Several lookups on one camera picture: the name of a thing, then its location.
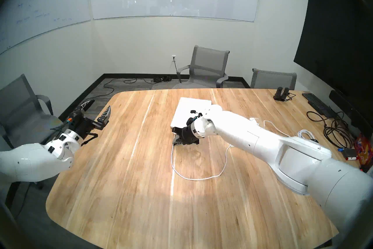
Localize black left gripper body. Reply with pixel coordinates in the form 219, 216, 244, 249
66, 111, 99, 147

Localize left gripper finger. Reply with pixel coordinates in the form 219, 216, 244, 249
97, 106, 112, 130
77, 100, 96, 113

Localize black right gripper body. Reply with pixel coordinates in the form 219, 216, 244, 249
176, 124, 200, 146

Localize white MagSafe charging cable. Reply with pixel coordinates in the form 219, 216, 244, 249
170, 133, 233, 181

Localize silver MacBook laptop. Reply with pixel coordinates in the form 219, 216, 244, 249
170, 97, 212, 130

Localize black charging dock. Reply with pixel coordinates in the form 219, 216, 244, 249
273, 86, 295, 102

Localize dark grey office chair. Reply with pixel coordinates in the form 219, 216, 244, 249
0, 73, 64, 191

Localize grey mesh chair with armrests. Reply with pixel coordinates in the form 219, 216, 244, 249
173, 45, 230, 89

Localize grey mesh office chair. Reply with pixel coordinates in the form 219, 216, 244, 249
251, 68, 297, 90

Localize black keyboard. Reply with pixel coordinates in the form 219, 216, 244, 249
302, 93, 335, 117

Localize small grey device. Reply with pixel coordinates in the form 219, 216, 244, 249
338, 148, 358, 161

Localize colourful red snack package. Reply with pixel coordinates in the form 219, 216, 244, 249
353, 133, 373, 166

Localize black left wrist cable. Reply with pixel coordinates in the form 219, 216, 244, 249
48, 118, 72, 133

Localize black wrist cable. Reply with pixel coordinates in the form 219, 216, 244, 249
48, 118, 72, 133
186, 113, 204, 127

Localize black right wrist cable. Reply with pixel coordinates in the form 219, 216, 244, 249
186, 113, 204, 127

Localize black floor cable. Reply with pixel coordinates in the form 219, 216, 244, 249
85, 60, 178, 103

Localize white coiled USB cable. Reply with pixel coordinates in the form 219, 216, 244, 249
263, 120, 317, 140

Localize black tangled table cables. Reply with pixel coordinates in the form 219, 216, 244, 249
306, 110, 355, 150

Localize black wall television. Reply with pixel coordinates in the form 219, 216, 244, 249
293, 0, 373, 106

